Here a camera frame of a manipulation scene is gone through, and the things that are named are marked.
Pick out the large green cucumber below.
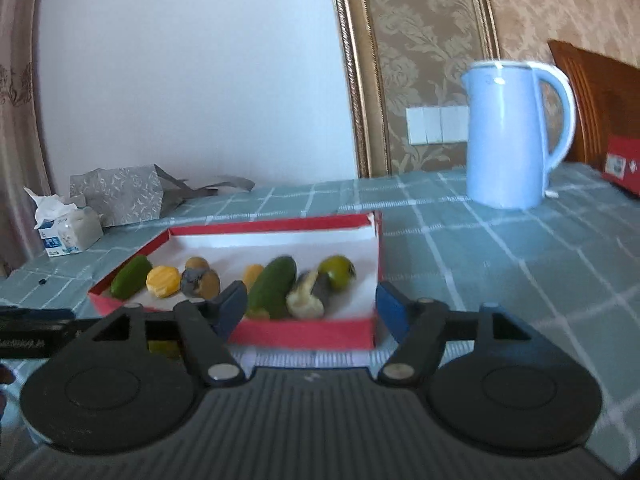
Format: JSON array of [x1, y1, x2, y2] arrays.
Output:
[[245, 256, 298, 321]]

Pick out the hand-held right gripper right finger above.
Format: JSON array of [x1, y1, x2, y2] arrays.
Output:
[[375, 281, 556, 387]]

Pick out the small red box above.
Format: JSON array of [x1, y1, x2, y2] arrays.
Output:
[[601, 135, 640, 198]]

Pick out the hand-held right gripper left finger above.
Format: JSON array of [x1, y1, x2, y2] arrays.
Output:
[[65, 280, 249, 387]]

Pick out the gold wall frame moulding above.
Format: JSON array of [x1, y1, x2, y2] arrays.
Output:
[[327, 0, 501, 178]]

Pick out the yellow corn piece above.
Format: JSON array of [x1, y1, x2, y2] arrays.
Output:
[[146, 266, 182, 299]]

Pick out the small green cucumber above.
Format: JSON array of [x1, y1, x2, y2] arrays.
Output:
[[110, 255, 153, 300]]

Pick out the wooden chair back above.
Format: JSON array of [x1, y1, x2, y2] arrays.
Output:
[[547, 40, 640, 171]]

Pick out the brown grey mushroom toy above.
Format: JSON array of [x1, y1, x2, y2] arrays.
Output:
[[180, 268, 222, 299]]

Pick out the white tissue pack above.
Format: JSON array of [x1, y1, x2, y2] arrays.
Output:
[[23, 187, 104, 258]]

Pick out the eggplant piece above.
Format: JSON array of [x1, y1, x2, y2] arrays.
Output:
[[286, 270, 333, 320]]

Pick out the white wall switches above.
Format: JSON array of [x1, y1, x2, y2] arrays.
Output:
[[406, 105, 471, 146]]

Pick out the green yellow lime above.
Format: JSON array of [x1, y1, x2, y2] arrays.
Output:
[[319, 255, 357, 291]]

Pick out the light blue electric kettle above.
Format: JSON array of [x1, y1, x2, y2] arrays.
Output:
[[460, 60, 578, 210]]

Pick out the red cardboard box tray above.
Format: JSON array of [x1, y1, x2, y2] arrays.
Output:
[[87, 212, 383, 351]]

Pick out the yellow green fruit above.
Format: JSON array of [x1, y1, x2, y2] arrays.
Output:
[[147, 340, 181, 360]]

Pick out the grey patterned gift bag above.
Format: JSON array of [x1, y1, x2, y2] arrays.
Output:
[[69, 164, 256, 228]]

